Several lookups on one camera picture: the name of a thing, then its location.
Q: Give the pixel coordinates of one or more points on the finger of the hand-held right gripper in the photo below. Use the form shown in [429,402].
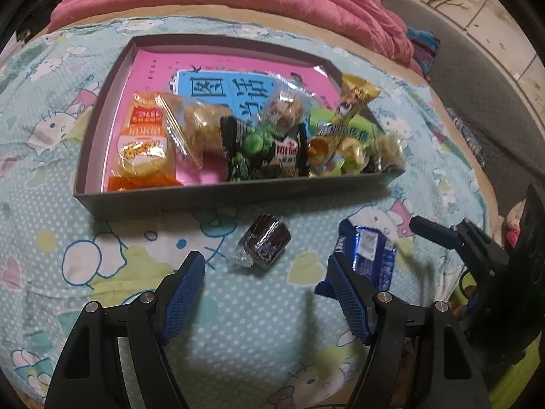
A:
[430,229]

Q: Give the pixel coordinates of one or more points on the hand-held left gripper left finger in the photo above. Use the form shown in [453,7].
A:
[183,302]

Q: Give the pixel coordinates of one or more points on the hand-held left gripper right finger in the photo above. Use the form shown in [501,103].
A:
[349,302]

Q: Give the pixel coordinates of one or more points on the blue biscuit packet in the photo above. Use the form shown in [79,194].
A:
[370,255]

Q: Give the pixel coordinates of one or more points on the small clear pastry packet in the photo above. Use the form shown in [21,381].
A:
[389,151]

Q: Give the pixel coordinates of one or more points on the grey cardboard box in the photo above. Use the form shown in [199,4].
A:
[170,202]

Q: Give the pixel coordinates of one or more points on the dark brown cake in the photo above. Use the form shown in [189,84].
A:
[268,234]

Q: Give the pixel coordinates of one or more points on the light green snack packet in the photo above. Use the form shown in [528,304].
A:
[323,120]

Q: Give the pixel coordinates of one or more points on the yellow cone snack packet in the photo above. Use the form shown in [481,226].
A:
[353,93]

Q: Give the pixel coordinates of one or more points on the orange snack packet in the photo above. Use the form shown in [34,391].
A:
[142,145]

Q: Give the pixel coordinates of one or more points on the dark green pea packet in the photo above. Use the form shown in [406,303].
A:
[251,153]

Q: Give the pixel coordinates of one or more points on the clear rice cracker packet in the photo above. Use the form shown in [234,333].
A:
[200,123]

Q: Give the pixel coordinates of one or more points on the clear round pastry packet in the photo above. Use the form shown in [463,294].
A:
[285,108]

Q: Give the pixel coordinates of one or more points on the pink plush toy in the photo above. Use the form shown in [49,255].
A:
[513,223]

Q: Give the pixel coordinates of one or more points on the dark patterned cloth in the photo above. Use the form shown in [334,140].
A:
[466,136]

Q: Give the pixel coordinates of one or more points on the grey padded headboard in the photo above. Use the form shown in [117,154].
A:
[489,93]

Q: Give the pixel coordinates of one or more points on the cat print blanket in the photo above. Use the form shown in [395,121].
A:
[51,221]

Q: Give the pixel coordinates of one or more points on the colourful striped cloth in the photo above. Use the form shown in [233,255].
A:
[421,51]

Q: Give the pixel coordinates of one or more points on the pink book with blue label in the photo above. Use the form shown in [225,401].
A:
[213,85]

